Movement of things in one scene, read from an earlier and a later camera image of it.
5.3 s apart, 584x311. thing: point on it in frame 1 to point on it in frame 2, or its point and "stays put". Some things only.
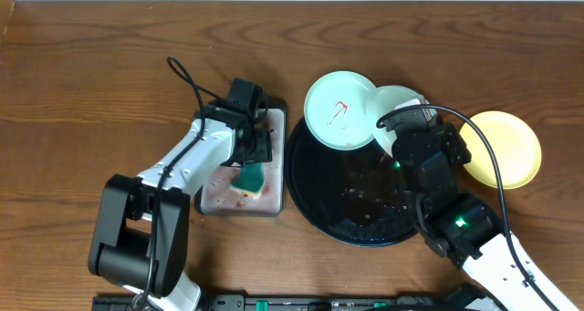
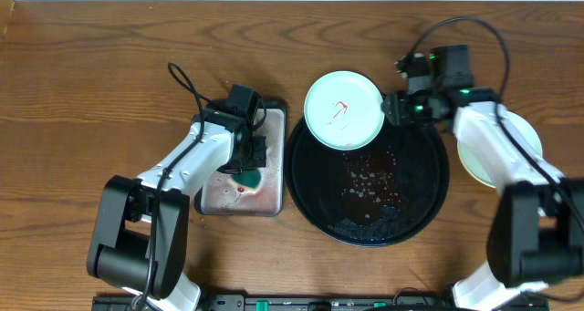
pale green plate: [384, 98] to [476, 162]
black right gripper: [451, 142] to [400, 113]
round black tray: [356, 197] stays put
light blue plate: [336, 110] stays put
